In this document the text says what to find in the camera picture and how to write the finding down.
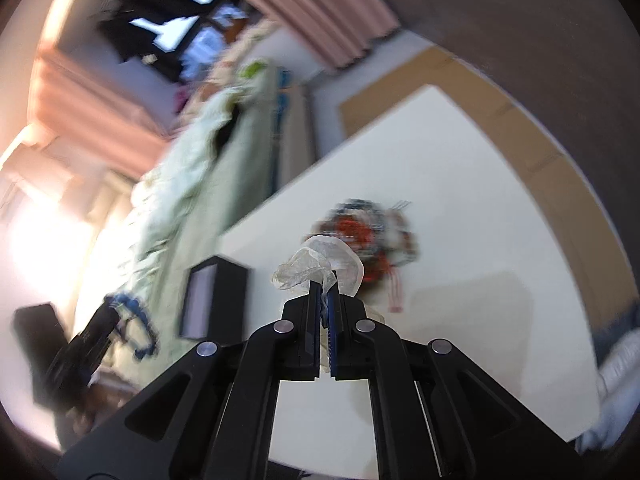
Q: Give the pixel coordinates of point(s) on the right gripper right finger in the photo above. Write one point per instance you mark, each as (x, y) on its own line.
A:
(346, 357)

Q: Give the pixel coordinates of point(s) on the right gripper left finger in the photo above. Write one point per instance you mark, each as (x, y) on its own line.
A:
(302, 343)

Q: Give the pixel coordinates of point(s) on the white organza pouch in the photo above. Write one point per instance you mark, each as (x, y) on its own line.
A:
(330, 262)

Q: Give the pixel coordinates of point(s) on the blue beaded tassel ornament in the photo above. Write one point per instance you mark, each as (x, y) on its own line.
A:
(134, 328)

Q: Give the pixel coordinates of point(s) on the black jewelry box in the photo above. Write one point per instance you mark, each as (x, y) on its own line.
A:
(214, 302)

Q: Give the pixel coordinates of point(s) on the light green duvet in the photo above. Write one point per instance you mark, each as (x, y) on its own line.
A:
(159, 199)

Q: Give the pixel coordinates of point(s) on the bed with green sheet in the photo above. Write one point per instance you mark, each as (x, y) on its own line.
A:
(239, 180)

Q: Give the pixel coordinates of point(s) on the black garment on bed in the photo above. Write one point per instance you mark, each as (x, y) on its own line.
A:
(224, 133)

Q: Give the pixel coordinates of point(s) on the brown cardboard sheet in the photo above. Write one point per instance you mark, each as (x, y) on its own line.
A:
(589, 241)

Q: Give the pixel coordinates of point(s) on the pink curtain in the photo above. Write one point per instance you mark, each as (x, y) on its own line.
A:
(72, 103)
(338, 33)

